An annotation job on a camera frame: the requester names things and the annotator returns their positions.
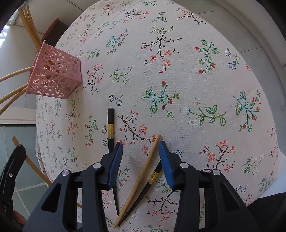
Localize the red-lined dark trash bin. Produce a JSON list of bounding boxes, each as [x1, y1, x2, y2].
[[41, 18, 68, 46]]

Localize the black gold-banded chopstick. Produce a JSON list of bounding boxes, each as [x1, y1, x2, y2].
[[107, 107, 119, 215], [118, 162, 162, 226]]

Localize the pink perforated utensil holder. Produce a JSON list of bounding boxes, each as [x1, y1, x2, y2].
[[26, 42, 82, 99]]

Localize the floral tablecloth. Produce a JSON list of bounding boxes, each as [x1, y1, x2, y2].
[[35, 0, 280, 232]]

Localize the light wooden chopstick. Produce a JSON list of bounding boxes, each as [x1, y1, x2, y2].
[[113, 135, 161, 229]]

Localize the wooden chopstick in holder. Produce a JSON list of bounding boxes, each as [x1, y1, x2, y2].
[[18, 5, 42, 51], [0, 66, 34, 82], [0, 84, 28, 115]]

